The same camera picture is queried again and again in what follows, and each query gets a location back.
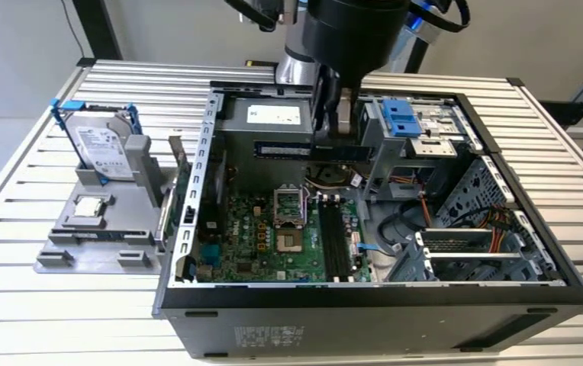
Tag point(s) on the silver hard disk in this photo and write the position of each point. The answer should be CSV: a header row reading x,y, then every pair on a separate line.
x,y
100,145

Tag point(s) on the black frame post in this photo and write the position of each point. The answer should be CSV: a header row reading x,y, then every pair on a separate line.
x,y
418,57
100,30

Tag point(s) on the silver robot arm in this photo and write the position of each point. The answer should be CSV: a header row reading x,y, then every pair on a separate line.
x,y
297,49

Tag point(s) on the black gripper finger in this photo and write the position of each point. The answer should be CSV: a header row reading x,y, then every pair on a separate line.
x,y
323,106
348,114

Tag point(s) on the blue drive bay latch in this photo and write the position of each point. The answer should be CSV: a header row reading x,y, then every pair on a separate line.
x,y
398,114

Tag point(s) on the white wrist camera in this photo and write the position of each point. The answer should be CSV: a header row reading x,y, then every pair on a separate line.
x,y
426,32

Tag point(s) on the green graphics card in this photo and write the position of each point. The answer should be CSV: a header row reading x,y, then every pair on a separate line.
x,y
185,171

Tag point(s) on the RAM stick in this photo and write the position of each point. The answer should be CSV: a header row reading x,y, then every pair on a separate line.
x,y
95,236
342,153

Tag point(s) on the grey power supply unit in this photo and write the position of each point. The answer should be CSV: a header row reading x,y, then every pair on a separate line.
x,y
261,167

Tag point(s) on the metal optical drive cage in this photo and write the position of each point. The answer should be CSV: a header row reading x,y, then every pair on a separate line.
x,y
433,148

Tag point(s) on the metal disk bay frame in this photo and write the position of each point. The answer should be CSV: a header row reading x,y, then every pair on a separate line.
x,y
454,254

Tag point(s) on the green motherboard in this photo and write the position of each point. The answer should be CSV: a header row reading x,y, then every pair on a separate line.
x,y
250,248

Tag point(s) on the grey parts rack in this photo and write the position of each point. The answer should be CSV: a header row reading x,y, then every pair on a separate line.
x,y
118,206

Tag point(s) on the silver CPU chip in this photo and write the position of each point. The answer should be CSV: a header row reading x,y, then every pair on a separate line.
x,y
88,207

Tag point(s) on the black and grey PC case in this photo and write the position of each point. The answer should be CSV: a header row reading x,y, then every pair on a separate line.
x,y
373,328

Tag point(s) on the blue disk carrier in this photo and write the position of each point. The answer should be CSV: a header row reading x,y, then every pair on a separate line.
x,y
70,105

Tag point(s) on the CPU socket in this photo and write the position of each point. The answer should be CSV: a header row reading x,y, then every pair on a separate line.
x,y
290,240

